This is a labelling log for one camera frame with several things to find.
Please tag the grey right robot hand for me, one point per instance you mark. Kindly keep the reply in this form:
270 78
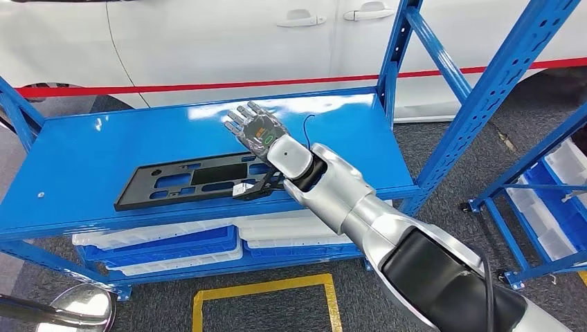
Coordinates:
263 133

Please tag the black plastic license plate frame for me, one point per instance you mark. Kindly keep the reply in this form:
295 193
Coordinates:
137 194

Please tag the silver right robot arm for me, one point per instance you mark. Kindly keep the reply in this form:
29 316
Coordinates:
335 197

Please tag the blue metal shelf rack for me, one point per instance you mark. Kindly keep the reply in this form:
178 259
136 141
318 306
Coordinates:
509 183
91 151

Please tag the translucent white plastic bin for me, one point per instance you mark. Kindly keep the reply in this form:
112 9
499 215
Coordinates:
293 242
183 262
566 162
137 233
284 224
541 229

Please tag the white car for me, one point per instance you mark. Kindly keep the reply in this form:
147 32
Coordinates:
206 41

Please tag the yellow floor tape square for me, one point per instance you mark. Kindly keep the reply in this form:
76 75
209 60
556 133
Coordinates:
583 278

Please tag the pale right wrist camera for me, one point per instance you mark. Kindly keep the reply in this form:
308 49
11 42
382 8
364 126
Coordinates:
240 190

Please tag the chrome stanchion post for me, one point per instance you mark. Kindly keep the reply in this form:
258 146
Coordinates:
82 302

